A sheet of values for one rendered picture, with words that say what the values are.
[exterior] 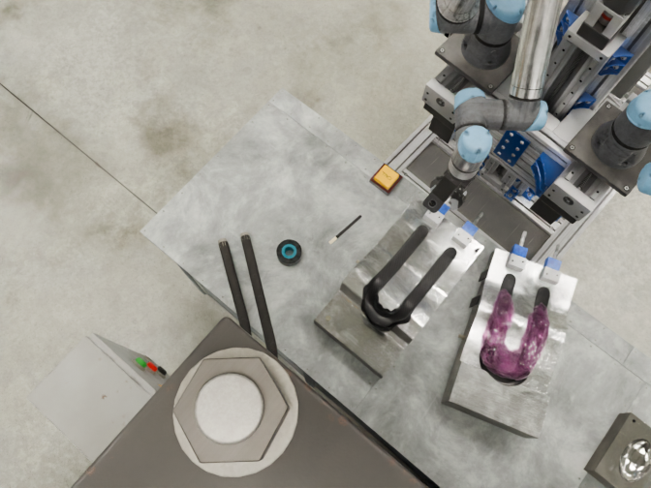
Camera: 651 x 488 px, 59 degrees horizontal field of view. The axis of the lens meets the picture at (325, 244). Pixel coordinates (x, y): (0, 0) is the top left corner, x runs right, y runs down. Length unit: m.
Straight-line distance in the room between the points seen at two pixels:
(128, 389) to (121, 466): 0.57
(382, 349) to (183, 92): 1.88
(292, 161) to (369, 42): 1.40
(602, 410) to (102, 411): 1.40
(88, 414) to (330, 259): 0.95
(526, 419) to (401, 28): 2.22
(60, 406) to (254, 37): 2.44
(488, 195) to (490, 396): 1.18
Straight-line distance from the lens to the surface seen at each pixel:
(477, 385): 1.71
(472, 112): 1.47
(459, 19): 1.73
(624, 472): 1.91
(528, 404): 1.75
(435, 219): 1.79
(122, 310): 2.76
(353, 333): 1.72
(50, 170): 3.11
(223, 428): 0.51
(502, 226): 2.62
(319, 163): 1.96
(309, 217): 1.88
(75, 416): 1.17
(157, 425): 0.57
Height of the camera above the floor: 2.56
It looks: 72 degrees down
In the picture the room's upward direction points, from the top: 2 degrees clockwise
